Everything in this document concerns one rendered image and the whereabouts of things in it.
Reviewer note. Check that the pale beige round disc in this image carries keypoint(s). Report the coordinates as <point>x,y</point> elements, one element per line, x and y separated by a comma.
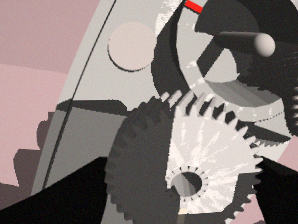
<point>132,45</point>

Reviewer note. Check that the grey cylinder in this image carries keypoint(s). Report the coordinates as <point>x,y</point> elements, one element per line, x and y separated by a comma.
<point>256,44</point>

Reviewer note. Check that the dark grey and white toothed gear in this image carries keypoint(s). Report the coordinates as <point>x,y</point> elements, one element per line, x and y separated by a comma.
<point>170,135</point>

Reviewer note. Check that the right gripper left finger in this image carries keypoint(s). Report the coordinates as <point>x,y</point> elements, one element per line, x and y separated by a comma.
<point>79,198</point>

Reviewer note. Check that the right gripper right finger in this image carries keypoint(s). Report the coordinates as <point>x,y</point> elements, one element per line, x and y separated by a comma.
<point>277,194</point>

